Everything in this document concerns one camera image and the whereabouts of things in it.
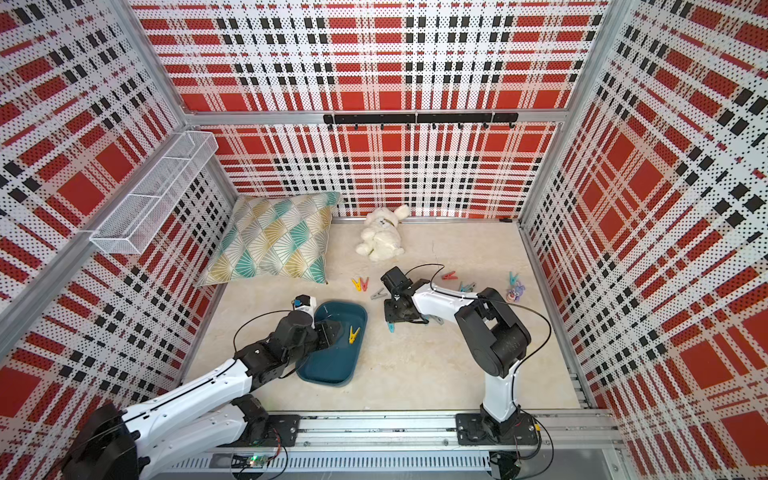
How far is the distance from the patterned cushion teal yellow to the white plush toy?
149 millimetres

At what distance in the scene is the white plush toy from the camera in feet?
3.43

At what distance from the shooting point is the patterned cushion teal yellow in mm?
941
